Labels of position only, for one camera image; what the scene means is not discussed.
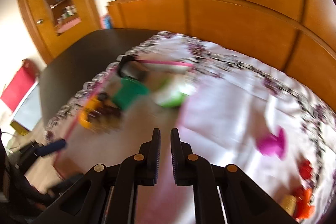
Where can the white floral embroidered tablecloth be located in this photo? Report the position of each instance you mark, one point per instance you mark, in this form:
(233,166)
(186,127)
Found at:
(236,98)

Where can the green and white plug-in device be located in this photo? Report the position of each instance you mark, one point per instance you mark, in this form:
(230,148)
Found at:
(170,96)

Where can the purple plastic cup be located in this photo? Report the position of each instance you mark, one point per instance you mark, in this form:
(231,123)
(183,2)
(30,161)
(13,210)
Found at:
(271,146)

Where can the pink lace shelf cloth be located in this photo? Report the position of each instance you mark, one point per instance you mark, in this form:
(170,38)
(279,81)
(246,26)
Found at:
(68,26)

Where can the grey jar with black lid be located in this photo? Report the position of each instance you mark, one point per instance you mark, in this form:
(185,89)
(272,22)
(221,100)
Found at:
(131,69)

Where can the pink and blue foam mat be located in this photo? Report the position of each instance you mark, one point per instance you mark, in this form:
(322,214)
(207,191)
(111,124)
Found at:
(107,22)

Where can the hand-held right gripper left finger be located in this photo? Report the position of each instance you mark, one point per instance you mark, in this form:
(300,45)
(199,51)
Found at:
(156,153)

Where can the yellow textured soap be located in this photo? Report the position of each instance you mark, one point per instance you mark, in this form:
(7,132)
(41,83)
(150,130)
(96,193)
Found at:
(288,203)

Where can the orange linking cube blocks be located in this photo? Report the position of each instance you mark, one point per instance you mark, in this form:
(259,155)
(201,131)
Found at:
(304,205)

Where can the red bag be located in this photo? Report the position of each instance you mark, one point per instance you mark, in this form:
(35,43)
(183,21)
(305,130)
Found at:
(18,85)

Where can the round metal cabinet knob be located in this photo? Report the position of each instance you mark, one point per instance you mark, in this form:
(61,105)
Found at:
(39,21)

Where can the small yellow box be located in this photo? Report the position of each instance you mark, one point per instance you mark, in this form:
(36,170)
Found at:
(18,127)

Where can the pink cardboard box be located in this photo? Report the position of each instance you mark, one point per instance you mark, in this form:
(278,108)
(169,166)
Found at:
(147,119)

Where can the wooden corner cabinet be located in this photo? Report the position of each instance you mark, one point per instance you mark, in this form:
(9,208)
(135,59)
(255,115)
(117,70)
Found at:
(31,3)

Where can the grey blue board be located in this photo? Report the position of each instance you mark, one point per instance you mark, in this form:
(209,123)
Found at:
(27,113)

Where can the red puzzle piece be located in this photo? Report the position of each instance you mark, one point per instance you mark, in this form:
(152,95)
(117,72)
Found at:
(305,169)

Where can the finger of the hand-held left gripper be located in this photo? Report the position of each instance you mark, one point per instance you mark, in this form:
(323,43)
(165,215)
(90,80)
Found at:
(53,148)

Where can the brown massage comb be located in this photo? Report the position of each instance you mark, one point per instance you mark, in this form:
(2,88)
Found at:
(105,111)

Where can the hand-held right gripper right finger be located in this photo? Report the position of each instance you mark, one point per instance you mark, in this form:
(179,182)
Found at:
(174,155)

